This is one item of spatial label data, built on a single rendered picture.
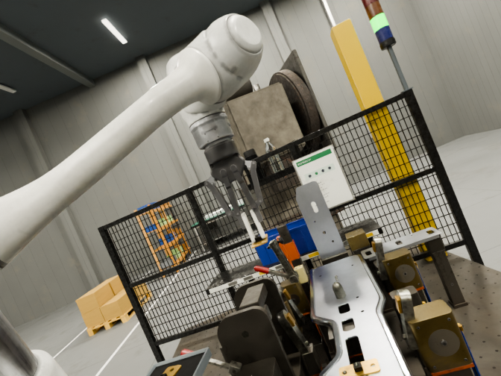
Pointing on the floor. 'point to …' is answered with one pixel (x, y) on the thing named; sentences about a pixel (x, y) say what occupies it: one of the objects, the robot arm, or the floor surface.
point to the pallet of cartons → (104, 305)
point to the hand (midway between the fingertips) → (253, 225)
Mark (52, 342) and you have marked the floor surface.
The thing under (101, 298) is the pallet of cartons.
